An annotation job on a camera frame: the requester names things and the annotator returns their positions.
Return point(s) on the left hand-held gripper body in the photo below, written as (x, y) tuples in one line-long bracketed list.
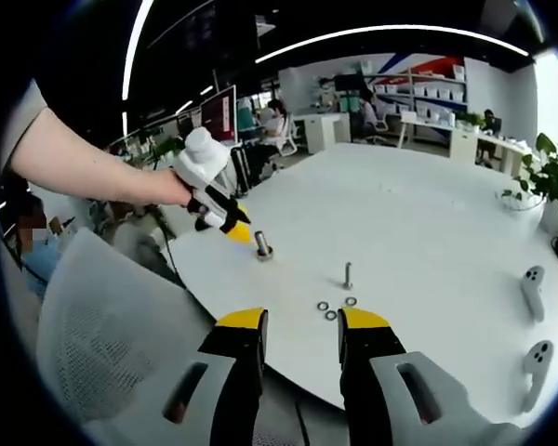
[(200, 158)]

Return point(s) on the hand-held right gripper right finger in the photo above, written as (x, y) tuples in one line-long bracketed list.
[(365, 334)]

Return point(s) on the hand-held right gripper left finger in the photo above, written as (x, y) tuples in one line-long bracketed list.
[(242, 334)]

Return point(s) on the large threaded steel stud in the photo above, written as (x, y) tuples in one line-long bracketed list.
[(261, 240)]

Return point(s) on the small steel washer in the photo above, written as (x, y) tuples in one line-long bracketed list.
[(347, 301), (319, 305), (327, 316)]

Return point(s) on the small threaded steel stud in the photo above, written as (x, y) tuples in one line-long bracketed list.
[(348, 274)]

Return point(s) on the person's left hand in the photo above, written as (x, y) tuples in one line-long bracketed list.
[(167, 188)]

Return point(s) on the small green desk plant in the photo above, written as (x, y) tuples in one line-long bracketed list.
[(167, 148)]

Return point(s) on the white-framed computer monitor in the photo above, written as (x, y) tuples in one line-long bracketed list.
[(218, 114)]

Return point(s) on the white cabinet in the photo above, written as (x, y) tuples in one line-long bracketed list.
[(321, 132)]

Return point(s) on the short curved ceiling light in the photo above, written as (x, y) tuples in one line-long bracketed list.
[(130, 60)]

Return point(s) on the white mesh office chair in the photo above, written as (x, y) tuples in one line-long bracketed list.
[(97, 302)]

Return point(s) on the white handheld controller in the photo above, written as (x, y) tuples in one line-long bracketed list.
[(537, 360), (534, 292)]

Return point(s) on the person's blue trousers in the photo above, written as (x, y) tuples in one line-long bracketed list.
[(44, 265)]

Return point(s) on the round white dish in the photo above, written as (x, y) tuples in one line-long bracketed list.
[(521, 207)]

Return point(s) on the white work table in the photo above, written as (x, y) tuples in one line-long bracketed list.
[(423, 121)]

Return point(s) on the long curved ceiling light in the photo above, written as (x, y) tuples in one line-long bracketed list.
[(376, 29)]

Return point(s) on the shelving with white bins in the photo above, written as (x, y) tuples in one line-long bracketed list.
[(423, 90)]

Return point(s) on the small green table plant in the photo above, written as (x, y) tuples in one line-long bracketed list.
[(469, 120)]

